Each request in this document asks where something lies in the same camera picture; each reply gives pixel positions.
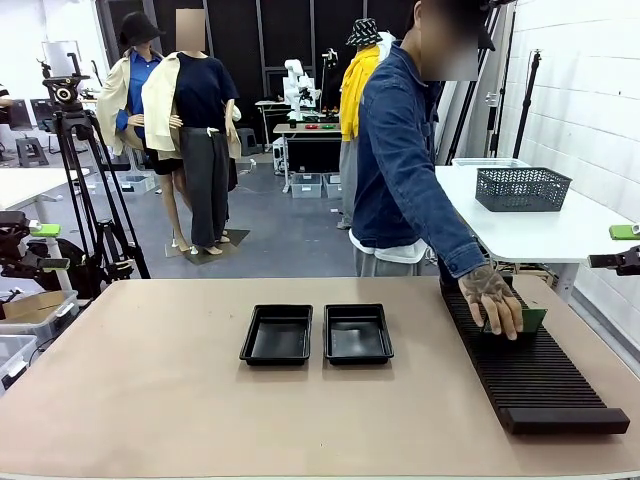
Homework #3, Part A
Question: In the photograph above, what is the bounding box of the green circuit board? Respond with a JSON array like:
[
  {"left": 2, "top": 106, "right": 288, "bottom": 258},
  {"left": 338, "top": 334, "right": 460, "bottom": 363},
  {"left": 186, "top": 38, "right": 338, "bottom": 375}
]
[{"left": 481, "top": 307, "right": 549, "bottom": 337}]

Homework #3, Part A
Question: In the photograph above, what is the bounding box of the black ESD tray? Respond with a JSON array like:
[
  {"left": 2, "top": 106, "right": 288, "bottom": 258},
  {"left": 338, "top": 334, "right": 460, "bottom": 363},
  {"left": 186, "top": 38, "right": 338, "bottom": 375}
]
[
  {"left": 323, "top": 303, "right": 396, "bottom": 366},
  {"left": 238, "top": 303, "right": 315, "bottom": 367}
]

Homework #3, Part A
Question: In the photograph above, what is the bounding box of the denim-sleeved right forearm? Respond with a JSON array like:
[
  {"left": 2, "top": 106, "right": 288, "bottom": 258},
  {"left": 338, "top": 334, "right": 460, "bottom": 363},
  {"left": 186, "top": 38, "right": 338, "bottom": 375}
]
[{"left": 429, "top": 184, "right": 494, "bottom": 282}]

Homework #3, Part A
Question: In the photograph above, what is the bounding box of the tattooed right hand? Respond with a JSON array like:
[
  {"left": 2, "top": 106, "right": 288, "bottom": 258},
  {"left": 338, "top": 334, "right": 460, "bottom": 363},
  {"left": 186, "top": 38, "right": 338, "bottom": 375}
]
[{"left": 458, "top": 263, "right": 525, "bottom": 342}]

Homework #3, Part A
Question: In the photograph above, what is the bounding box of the brown cardboard box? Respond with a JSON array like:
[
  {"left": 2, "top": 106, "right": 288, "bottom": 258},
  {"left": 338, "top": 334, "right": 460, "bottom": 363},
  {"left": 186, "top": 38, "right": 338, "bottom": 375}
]
[{"left": 2, "top": 291, "right": 66, "bottom": 321}]

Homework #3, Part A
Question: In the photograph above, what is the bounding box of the white rectangular table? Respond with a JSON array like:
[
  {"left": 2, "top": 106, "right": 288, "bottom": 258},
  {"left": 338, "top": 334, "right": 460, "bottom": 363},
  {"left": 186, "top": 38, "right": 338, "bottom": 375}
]
[{"left": 0, "top": 167, "right": 92, "bottom": 211}]

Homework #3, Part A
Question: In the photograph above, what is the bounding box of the clear plastic storage box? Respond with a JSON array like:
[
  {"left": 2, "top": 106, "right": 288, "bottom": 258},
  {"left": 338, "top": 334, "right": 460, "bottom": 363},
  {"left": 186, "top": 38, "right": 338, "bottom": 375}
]
[
  {"left": 120, "top": 174, "right": 157, "bottom": 196},
  {"left": 0, "top": 289, "right": 81, "bottom": 346},
  {"left": 0, "top": 334, "right": 40, "bottom": 394}
]

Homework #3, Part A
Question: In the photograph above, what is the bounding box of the grey step stool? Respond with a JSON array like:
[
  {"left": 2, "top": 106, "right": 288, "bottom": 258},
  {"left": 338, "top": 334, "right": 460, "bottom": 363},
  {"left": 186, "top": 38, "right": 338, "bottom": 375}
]
[
  {"left": 235, "top": 127, "right": 261, "bottom": 155},
  {"left": 14, "top": 137, "right": 50, "bottom": 169}
]

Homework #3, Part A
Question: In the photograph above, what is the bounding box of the white table with rounded corners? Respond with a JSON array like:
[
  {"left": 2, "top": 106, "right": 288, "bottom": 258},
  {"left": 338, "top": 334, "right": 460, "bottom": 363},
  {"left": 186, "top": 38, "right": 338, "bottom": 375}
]
[{"left": 433, "top": 164, "right": 640, "bottom": 301}]

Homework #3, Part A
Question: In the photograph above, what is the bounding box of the grey plastic basket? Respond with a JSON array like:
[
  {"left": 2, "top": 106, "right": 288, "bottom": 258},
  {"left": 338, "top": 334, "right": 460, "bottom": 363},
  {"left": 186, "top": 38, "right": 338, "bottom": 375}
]
[{"left": 474, "top": 167, "right": 573, "bottom": 213}]

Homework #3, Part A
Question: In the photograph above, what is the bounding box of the black slotted board rack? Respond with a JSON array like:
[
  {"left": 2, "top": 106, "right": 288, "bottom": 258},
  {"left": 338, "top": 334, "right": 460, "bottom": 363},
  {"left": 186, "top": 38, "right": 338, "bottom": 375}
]
[{"left": 438, "top": 272, "right": 631, "bottom": 435}]

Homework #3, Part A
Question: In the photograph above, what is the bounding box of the mannequin with black hat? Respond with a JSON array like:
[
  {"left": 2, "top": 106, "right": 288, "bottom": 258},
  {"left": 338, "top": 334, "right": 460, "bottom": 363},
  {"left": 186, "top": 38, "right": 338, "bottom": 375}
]
[{"left": 96, "top": 12, "right": 194, "bottom": 254}]

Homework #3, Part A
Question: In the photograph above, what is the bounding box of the clear plastic bin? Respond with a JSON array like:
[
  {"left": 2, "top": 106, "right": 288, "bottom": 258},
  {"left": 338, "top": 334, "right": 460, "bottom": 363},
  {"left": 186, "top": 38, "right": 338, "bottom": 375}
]
[{"left": 451, "top": 157, "right": 531, "bottom": 170}]

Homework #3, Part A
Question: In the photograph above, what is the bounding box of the dark square mannequin base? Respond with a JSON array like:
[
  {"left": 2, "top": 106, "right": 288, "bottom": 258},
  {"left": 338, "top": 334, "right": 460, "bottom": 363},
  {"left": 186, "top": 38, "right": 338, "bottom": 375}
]
[{"left": 187, "top": 228, "right": 251, "bottom": 266}]

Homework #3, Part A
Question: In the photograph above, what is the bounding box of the black leaning light stand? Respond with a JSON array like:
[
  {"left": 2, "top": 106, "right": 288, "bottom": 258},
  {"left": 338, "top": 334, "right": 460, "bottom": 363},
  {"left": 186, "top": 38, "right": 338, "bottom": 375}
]
[{"left": 443, "top": 9, "right": 507, "bottom": 166}]

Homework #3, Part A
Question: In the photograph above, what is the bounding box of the mannequin with navy shirt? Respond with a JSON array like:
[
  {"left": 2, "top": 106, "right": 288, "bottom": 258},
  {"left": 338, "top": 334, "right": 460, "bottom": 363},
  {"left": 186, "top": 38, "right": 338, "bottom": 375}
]
[{"left": 141, "top": 8, "right": 243, "bottom": 256}]

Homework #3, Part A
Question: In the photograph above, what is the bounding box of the person in denim jacket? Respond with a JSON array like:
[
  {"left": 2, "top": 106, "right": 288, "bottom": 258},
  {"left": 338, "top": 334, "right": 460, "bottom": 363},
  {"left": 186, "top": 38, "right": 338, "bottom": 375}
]
[{"left": 349, "top": 0, "right": 496, "bottom": 279}]

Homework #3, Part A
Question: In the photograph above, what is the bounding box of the white computer tower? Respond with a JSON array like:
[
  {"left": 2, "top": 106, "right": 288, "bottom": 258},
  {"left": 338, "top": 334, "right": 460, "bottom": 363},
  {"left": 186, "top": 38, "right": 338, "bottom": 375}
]
[{"left": 272, "top": 137, "right": 288, "bottom": 176}]

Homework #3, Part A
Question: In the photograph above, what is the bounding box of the white background desk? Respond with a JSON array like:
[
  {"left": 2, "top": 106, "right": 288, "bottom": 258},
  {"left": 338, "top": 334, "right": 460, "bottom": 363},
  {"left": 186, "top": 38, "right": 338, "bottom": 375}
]
[{"left": 254, "top": 99, "right": 292, "bottom": 151}]

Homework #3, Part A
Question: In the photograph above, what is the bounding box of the grey storage bin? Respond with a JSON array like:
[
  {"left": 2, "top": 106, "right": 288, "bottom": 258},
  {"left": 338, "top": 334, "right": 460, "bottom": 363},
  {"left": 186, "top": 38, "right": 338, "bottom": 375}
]
[
  {"left": 322, "top": 172, "right": 344, "bottom": 200},
  {"left": 290, "top": 172, "right": 324, "bottom": 200}
]

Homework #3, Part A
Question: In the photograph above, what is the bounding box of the wood-top background table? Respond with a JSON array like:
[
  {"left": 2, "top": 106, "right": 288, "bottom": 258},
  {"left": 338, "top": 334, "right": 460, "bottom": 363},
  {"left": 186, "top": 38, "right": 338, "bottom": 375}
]
[{"left": 272, "top": 123, "right": 344, "bottom": 194}]

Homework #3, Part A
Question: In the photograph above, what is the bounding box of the black cabinet under table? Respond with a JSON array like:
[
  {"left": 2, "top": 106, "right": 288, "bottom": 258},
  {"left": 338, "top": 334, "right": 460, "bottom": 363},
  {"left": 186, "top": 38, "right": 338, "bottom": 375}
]
[{"left": 287, "top": 138, "right": 342, "bottom": 174}]

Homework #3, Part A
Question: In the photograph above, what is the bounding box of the small white background robot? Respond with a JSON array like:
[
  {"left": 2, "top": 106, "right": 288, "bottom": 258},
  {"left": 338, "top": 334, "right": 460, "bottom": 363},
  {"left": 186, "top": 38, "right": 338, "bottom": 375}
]
[{"left": 283, "top": 58, "right": 317, "bottom": 122}]

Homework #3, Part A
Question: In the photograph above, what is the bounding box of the mannequin with yellow hoodie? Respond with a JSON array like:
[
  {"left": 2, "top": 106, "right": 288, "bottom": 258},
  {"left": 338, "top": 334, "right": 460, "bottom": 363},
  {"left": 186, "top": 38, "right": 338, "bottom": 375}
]
[{"left": 338, "top": 18, "right": 399, "bottom": 231}]

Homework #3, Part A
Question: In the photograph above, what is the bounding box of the black camera tripod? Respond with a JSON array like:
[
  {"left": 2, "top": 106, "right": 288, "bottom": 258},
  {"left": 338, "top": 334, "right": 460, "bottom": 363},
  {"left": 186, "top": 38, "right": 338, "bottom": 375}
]
[{"left": 42, "top": 74, "right": 152, "bottom": 281}]

